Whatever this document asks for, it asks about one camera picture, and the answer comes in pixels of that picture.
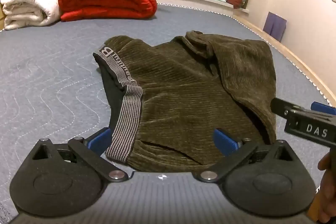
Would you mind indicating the person's right hand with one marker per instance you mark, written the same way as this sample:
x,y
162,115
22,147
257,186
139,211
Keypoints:
x,y
328,163

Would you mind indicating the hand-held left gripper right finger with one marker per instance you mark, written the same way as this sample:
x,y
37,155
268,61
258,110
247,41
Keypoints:
x,y
224,141

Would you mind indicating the white folded blanket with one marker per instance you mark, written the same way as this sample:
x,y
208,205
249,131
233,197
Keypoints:
x,y
29,1

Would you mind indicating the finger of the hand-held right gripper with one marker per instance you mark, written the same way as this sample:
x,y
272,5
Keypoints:
x,y
279,106
323,107

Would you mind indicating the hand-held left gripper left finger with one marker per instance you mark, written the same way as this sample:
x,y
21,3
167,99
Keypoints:
x,y
101,140

